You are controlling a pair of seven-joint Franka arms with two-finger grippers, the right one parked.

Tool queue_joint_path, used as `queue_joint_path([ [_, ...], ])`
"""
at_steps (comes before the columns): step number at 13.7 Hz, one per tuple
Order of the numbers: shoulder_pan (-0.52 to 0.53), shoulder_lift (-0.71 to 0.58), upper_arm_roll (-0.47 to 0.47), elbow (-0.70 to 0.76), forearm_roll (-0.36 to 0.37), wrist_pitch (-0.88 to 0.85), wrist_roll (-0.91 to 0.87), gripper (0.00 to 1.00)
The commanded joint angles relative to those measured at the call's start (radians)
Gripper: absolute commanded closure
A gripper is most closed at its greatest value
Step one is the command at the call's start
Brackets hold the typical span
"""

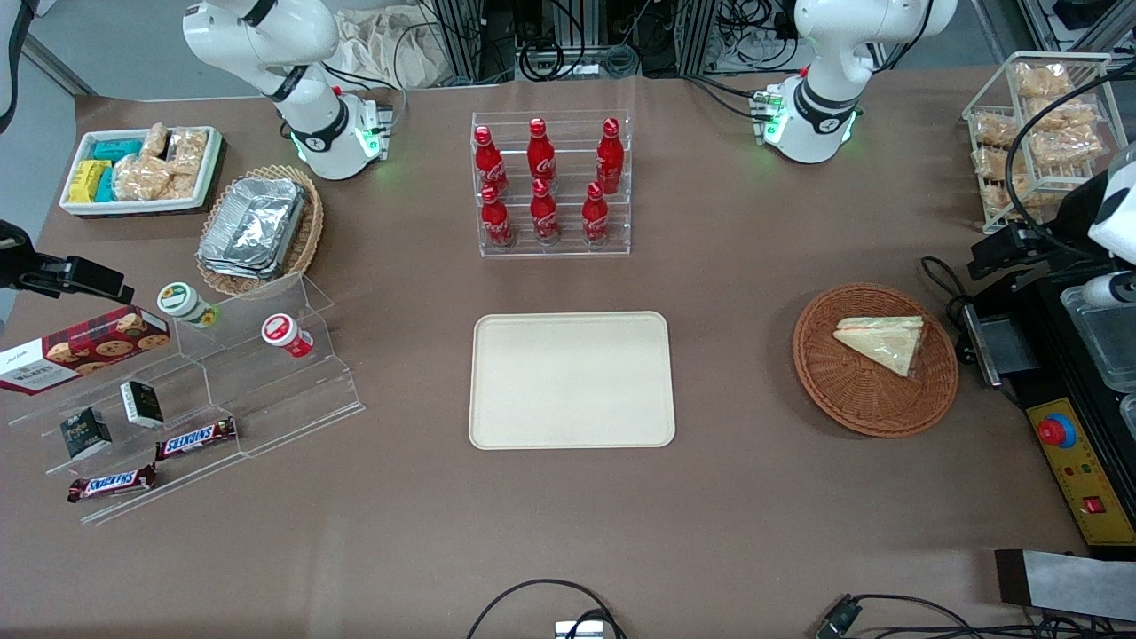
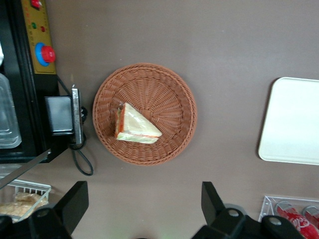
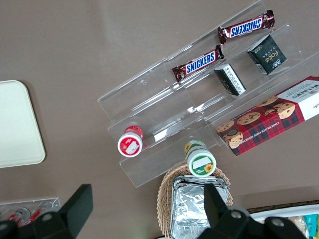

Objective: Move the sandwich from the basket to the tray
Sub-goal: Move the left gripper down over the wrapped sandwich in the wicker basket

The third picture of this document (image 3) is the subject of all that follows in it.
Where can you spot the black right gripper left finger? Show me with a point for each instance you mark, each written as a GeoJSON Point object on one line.
{"type": "Point", "coordinates": [74, 206]}

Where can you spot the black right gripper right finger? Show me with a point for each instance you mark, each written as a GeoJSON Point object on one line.
{"type": "Point", "coordinates": [215, 206]}

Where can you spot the dark brown woven tray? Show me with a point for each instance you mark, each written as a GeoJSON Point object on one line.
{"type": "Point", "coordinates": [286, 204]}

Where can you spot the red-lidded small cup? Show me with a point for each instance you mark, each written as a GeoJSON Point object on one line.
{"type": "Point", "coordinates": [129, 145]}

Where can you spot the red cola bottle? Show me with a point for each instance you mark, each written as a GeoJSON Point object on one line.
{"type": "Point", "coordinates": [38, 213]}
{"type": "Point", "coordinates": [22, 212]}

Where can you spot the green-lidded sunflower cup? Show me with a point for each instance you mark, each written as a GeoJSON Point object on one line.
{"type": "Point", "coordinates": [200, 164]}

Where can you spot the clear bag of rice crackers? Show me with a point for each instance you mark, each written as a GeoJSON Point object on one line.
{"type": "Point", "coordinates": [296, 222]}

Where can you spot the black box with white side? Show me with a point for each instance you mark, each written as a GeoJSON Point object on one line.
{"type": "Point", "coordinates": [230, 79]}

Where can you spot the light wicker basket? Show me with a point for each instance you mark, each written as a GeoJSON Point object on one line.
{"type": "Point", "coordinates": [164, 199]}

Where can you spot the Snickers chocolate bar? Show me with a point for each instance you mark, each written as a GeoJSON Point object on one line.
{"type": "Point", "coordinates": [245, 27]}
{"type": "Point", "coordinates": [199, 63]}

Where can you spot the aluminium foil container stack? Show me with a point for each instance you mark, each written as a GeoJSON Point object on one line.
{"type": "Point", "coordinates": [189, 211]}

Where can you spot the beige plastic serving tray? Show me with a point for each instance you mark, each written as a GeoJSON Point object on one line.
{"type": "Point", "coordinates": [17, 124]}

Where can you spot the clear acrylic stepped display stand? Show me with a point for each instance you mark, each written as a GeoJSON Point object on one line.
{"type": "Point", "coordinates": [154, 99]}

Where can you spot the teal snack packet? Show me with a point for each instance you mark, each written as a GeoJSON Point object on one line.
{"type": "Point", "coordinates": [312, 225]}

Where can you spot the black box with gold lettering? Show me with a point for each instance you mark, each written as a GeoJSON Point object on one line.
{"type": "Point", "coordinates": [268, 56]}

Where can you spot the red tartan Walkers cookie box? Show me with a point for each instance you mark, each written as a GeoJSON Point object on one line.
{"type": "Point", "coordinates": [261, 124]}

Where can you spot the clear acrylic bottle rack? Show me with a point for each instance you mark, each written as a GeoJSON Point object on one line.
{"type": "Point", "coordinates": [49, 202]}

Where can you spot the white rectangular snack tray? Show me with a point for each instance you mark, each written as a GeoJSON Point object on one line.
{"type": "Point", "coordinates": [286, 211]}

